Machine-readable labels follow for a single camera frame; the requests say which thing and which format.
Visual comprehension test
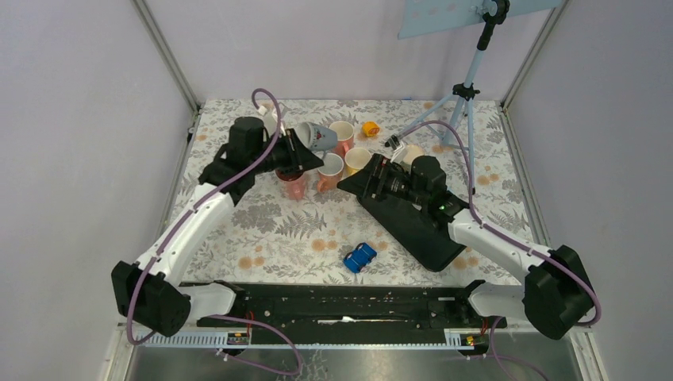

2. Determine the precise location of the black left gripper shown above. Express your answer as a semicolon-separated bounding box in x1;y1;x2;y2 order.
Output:
250;127;324;176

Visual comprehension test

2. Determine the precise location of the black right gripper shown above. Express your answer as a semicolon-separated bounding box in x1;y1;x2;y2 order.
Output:
336;153;427;207

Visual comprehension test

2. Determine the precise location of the large pink speckled mug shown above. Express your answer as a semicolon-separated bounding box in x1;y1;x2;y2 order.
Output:
275;171;308;201

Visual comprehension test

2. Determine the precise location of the yellow ceramic mug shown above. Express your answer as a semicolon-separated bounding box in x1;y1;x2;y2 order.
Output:
344;147;371;176

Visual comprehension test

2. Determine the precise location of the small grey mug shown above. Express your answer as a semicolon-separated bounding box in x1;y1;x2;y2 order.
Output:
294;122;338;152

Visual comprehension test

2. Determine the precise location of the terracotta floral mug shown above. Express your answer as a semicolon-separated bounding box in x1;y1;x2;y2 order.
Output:
316;152;344;193

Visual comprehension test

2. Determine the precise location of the pink ceramic mug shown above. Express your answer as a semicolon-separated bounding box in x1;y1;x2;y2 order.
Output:
329;121;355;158

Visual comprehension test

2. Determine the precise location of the light green mug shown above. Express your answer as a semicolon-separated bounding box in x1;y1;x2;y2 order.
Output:
262;112;278;135

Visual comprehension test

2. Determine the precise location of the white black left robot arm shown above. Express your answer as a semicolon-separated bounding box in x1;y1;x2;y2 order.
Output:
111;117;337;344

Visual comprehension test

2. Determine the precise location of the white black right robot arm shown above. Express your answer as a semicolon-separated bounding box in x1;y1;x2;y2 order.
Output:
337;154;602;340

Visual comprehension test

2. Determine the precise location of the beige patterned tall mug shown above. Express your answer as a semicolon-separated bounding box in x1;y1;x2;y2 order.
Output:
402;144;425;167

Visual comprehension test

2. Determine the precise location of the small orange toy cup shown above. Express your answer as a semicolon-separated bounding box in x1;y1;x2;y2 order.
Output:
361;121;380;137

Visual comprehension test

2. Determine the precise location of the floral patterned table mat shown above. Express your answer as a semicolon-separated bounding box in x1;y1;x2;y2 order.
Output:
170;99;533;287

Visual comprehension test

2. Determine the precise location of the blue toy car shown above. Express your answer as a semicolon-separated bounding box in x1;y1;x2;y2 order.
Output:
343;242;378;274

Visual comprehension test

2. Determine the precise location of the black plastic tray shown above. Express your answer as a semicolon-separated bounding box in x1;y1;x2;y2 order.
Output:
357;197;466;272

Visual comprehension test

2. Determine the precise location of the light blue perforated board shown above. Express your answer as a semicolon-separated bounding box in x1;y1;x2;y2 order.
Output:
398;0;561;40

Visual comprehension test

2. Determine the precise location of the light blue tripod stand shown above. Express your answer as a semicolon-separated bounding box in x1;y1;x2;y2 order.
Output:
395;18;505;175

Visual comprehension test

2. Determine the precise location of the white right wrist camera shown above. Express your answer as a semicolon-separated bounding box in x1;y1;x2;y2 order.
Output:
384;134;410;164

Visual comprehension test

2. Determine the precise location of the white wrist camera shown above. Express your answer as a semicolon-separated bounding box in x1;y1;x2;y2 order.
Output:
257;103;287;137
384;134;410;164

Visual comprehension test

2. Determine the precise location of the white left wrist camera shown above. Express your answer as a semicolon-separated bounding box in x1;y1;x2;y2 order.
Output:
257;103;287;137

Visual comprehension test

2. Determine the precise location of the white slotted cable duct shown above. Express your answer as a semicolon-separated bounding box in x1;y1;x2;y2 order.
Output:
143;329;488;351

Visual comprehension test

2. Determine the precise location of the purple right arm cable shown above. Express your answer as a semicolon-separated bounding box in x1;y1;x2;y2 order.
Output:
391;121;603;381

